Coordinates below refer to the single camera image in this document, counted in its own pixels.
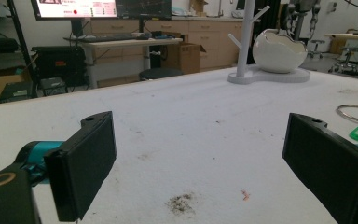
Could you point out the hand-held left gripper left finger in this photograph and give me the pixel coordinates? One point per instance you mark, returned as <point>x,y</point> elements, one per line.
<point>80,168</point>

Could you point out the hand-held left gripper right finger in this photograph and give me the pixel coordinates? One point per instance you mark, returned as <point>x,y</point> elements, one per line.
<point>329,168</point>

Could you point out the black equipment case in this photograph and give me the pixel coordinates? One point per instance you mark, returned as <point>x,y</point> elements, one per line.
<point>60,63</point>

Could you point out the flat cardboard box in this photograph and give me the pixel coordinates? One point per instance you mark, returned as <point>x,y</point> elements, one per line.
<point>0,85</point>

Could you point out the white office desk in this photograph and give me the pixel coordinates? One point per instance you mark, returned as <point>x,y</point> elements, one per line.
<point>121,53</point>

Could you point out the black round stool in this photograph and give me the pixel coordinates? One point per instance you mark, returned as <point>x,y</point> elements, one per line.
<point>160,73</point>

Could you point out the wooden side table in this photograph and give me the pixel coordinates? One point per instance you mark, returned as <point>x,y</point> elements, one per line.
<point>352,46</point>

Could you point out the white eggshell-shaped bowl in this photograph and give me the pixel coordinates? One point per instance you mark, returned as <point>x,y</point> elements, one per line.
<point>276,54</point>

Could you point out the black keyboard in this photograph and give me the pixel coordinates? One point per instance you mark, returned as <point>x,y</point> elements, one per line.
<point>105,38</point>

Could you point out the black metal shelf rack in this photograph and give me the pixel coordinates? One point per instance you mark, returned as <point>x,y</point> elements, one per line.
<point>18,40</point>

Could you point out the white tree-shaped stand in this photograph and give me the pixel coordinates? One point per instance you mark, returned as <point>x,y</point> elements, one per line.
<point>245,49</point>

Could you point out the brown cardboard box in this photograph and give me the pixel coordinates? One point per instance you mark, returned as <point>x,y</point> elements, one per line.
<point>183,57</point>

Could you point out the monitor with bright screen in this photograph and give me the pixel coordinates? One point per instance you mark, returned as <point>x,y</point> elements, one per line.
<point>74,7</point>

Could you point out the dark monitor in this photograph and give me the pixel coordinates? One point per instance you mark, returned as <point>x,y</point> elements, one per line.
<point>144,7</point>

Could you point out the wooden cabinet row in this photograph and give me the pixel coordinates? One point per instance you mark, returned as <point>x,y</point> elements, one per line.
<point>211,40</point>

